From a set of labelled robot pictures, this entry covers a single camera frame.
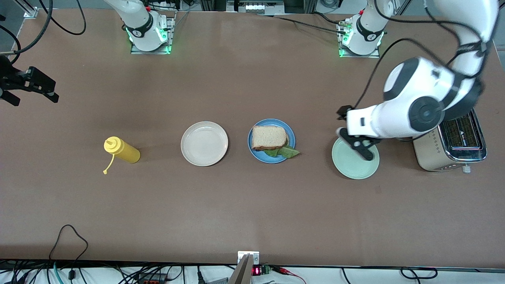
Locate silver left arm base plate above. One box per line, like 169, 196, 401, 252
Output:
338, 19, 382, 59

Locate long black base cable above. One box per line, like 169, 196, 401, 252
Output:
260, 15, 347, 34

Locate red clip leads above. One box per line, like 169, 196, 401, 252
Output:
271, 266, 307, 284

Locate green lettuce leaf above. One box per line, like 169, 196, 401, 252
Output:
264, 145, 301, 159

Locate coiled black cable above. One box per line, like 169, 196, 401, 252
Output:
400, 267, 438, 280

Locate cream and chrome toaster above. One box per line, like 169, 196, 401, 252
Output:
412, 107, 488, 174

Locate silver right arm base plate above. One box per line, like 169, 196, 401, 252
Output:
130, 11, 174, 55

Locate black box with white label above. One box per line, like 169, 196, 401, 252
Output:
226, 0, 285, 15

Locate silver table edge bracket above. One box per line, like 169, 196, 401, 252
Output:
238, 251, 260, 265

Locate grey camera mount pole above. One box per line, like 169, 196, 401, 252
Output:
228, 254, 254, 284

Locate thin black looped cable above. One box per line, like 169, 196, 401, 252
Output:
49, 224, 88, 273

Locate pale green plate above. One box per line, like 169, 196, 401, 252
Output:
331, 136, 380, 180

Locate bread slice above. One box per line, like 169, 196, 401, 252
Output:
251, 125, 288, 152

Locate beige plate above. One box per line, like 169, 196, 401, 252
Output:
181, 121, 229, 167

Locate short black base cable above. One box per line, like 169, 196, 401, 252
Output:
312, 11, 351, 26

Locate yellow squeeze bottle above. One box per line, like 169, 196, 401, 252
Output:
103, 136, 141, 175

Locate blue plate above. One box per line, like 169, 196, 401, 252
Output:
248, 119, 296, 164

